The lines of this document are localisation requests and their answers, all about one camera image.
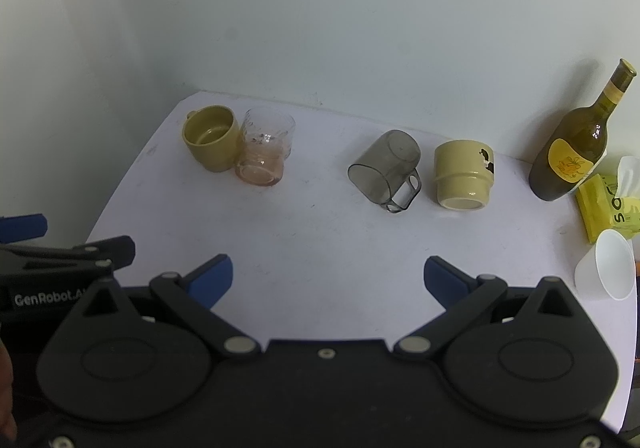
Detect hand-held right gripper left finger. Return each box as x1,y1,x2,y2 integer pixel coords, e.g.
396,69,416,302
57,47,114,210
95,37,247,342
65,254,262,360

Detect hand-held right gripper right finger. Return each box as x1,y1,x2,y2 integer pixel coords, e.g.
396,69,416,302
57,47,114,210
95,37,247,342
394,255,595,360

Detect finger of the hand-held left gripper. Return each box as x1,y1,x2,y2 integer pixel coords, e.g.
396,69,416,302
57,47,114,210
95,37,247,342
0,213,49,244
0,236,137,276

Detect yellow ceramic cup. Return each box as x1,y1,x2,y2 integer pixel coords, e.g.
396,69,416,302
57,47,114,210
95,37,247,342
433,139,496,212

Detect grey transparent plastic cup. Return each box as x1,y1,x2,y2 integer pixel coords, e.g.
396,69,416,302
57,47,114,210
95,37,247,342
347,129,423,214

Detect clear patterned glass cup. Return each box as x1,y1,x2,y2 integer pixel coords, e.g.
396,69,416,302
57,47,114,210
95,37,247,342
234,107,296,187

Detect white paper cup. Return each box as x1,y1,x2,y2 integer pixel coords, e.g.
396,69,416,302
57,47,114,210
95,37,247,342
573,228,637,302

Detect person's left hand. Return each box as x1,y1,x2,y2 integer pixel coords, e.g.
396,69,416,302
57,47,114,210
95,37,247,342
0,340,18,441

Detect olive yellow ceramic mug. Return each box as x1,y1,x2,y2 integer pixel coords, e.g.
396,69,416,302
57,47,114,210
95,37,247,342
181,105,240,173

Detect olive glass wine bottle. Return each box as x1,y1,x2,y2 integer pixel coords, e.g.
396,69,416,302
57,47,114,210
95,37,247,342
528,58,638,202

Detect yellow tissue packet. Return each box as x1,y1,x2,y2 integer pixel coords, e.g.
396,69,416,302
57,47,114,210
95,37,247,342
575,155,640,245

